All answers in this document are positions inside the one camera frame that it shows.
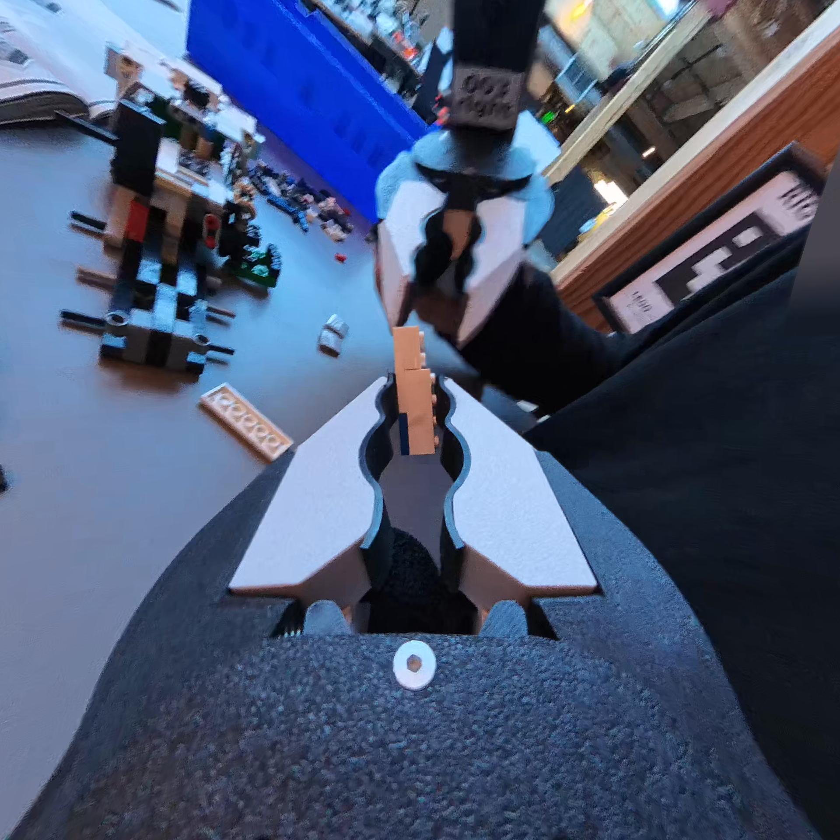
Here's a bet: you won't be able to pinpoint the black framed marker sign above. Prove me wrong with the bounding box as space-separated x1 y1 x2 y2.
594 141 828 336

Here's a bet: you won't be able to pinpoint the instruction booklet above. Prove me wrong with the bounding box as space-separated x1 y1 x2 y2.
0 0 172 126

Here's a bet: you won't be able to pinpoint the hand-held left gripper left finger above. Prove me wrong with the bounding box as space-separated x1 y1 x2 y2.
228 376 399 632

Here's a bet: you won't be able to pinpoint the white flat lego plate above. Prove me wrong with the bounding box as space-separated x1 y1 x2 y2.
199 382 294 460

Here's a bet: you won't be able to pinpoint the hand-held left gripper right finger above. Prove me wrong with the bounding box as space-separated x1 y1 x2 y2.
435 376 601 632

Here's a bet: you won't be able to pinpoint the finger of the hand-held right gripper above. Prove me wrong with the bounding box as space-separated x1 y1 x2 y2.
377 180 454 330
453 193 534 350

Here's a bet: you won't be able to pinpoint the pile of small lego pieces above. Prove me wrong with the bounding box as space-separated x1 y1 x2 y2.
220 157 358 244

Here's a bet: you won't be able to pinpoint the black grey lego chassis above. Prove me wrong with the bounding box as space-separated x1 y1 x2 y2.
59 98 237 378

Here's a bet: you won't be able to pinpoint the green black lego assembly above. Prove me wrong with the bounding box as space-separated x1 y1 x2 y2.
233 244 284 290

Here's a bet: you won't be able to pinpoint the blue storage box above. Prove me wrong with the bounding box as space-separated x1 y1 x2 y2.
187 0 434 224

